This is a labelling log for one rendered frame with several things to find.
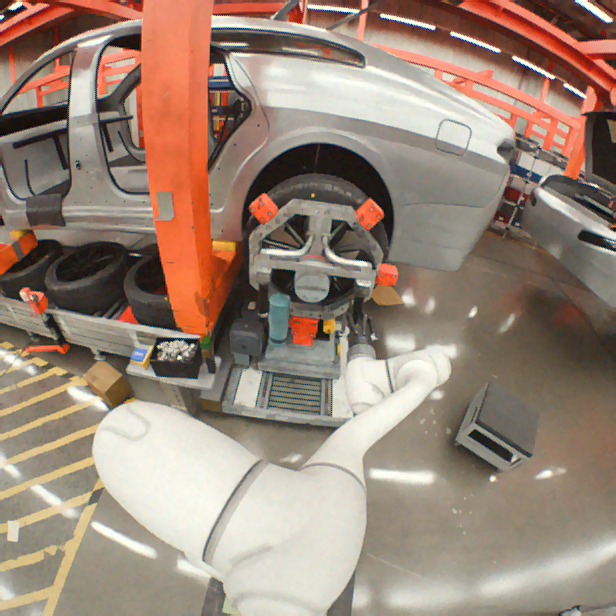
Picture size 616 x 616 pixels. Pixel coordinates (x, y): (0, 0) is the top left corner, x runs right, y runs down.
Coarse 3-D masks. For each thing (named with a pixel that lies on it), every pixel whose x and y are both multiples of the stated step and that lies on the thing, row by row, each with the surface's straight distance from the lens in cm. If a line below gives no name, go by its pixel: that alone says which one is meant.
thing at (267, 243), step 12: (288, 228) 120; (336, 228) 119; (264, 240) 124; (300, 240) 122; (360, 252) 144; (276, 276) 138; (288, 276) 147; (336, 276) 132; (276, 288) 134; (288, 288) 137; (336, 288) 141; (348, 288) 135; (300, 300) 137; (324, 300) 136
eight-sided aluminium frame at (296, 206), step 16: (288, 208) 105; (304, 208) 110; (320, 208) 105; (336, 208) 106; (352, 208) 110; (272, 224) 109; (352, 224) 107; (256, 240) 113; (368, 240) 112; (256, 288) 126; (272, 288) 129; (304, 304) 133; (336, 304) 132; (352, 304) 128
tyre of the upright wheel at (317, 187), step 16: (304, 176) 129; (320, 176) 126; (272, 192) 123; (288, 192) 113; (304, 192) 112; (320, 192) 112; (336, 192) 112; (352, 192) 117; (256, 224) 119; (384, 240) 121; (384, 256) 125; (320, 304) 138
